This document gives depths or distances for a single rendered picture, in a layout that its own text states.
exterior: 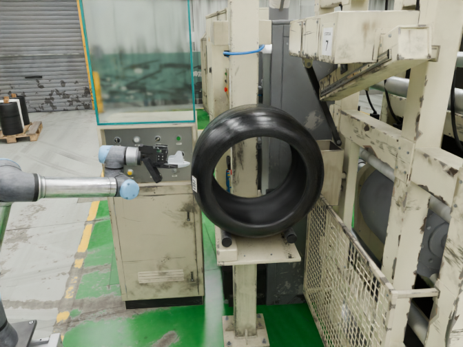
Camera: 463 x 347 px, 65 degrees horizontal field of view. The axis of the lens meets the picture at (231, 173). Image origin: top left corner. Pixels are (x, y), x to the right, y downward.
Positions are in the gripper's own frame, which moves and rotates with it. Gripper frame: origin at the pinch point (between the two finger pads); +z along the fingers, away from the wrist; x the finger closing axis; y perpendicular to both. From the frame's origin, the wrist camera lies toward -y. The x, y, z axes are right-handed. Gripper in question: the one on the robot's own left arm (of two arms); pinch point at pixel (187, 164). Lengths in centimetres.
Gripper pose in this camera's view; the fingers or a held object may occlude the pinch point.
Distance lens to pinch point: 154.7
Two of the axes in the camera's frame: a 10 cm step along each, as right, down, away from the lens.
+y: 1.0, -9.4, -3.4
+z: 9.9, 0.7, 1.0
